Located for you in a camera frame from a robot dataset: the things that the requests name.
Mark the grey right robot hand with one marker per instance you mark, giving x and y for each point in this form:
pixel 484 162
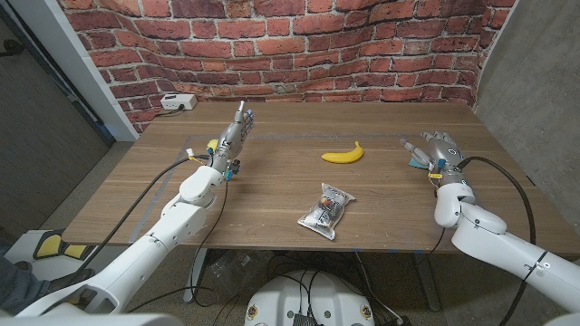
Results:
pixel 441 151

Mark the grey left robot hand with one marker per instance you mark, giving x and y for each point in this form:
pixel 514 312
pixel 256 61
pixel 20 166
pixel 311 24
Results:
pixel 231 142

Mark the blue sticky note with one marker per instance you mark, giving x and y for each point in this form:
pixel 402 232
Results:
pixel 416 163

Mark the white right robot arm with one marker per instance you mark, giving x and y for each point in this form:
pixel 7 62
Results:
pixel 485 235

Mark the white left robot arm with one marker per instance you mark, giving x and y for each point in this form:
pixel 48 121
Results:
pixel 176 222

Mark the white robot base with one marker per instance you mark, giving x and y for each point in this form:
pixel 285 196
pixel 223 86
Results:
pixel 312 299

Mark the yellow toy banana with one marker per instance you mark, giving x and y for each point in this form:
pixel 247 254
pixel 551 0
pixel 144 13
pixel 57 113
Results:
pixel 343 156

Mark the clear plastic snack package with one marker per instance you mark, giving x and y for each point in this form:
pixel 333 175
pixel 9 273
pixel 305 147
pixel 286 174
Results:
pixel 326 210

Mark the yellow tag on left wrist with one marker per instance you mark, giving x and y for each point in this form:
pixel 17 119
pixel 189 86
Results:
pixel 212 145

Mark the white power strip box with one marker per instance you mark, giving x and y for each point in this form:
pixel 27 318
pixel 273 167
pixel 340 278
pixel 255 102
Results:
pixel 177 101

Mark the grey table leg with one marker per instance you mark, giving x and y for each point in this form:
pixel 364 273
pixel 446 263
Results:
pixel 427 280

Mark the clear plastic bag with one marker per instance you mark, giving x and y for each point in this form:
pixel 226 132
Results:
pixel 235 274

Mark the white table leg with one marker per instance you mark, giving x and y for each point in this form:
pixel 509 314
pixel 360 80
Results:
pixel 195 276

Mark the yellow and white floor machine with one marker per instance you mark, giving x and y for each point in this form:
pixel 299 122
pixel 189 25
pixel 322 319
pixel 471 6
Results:
pixel 50 246

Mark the person leg in jeans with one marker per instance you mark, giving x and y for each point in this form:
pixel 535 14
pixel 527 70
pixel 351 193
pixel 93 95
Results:
pixel 20 290

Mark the printed brick wall backdrop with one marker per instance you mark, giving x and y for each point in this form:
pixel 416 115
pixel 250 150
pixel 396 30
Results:
pixel 290 50

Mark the white door frame post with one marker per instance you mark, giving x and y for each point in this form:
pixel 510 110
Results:
pixel 72 59

